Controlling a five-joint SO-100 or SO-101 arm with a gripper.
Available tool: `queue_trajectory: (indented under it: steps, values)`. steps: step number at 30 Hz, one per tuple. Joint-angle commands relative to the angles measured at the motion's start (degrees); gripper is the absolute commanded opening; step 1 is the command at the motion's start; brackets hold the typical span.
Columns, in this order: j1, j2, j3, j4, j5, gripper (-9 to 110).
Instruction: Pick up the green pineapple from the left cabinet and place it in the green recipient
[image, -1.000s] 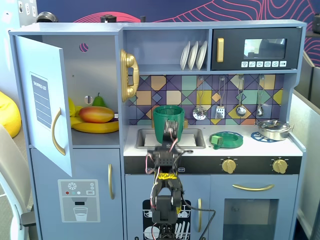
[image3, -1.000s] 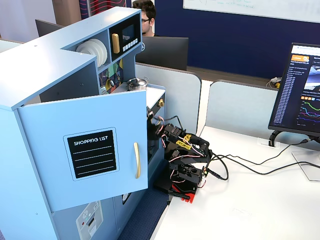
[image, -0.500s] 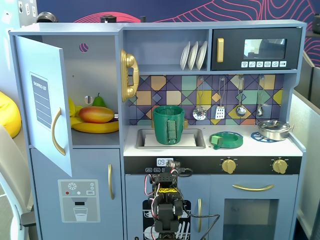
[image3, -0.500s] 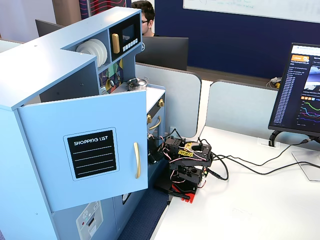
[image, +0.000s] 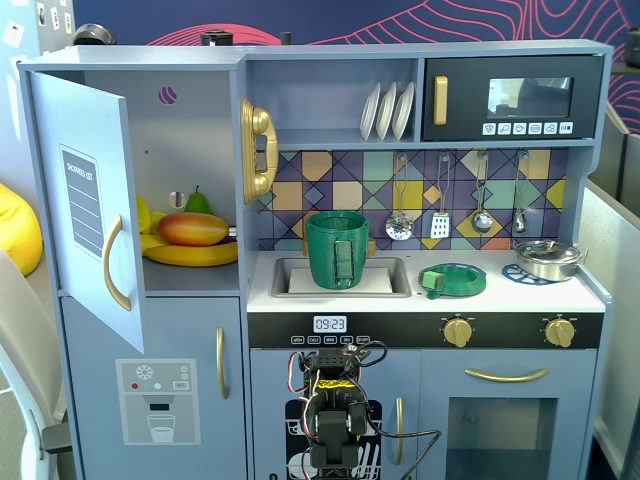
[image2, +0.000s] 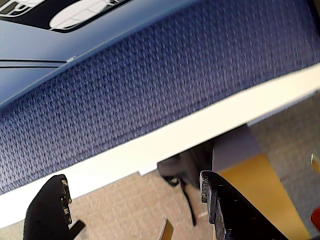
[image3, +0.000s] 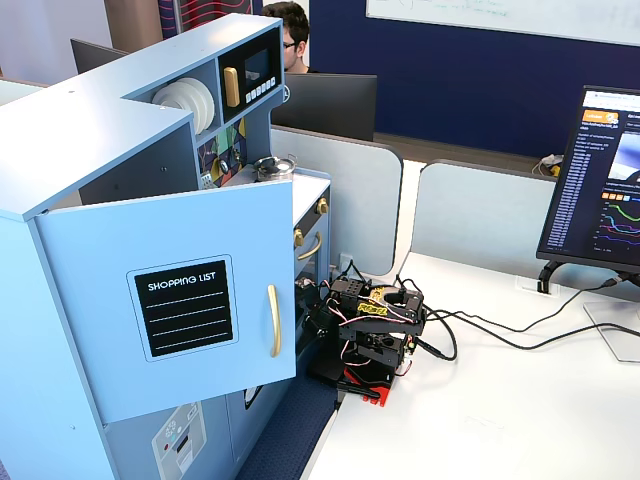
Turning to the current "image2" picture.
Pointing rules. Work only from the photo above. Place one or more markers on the grey desk leg panel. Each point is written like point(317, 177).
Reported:
point(232, 150)

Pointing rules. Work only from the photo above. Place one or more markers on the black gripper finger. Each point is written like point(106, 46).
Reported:
point(45, 210)
point(237, 217)

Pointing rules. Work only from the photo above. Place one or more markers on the small red object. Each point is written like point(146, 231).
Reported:
point(316, 217)

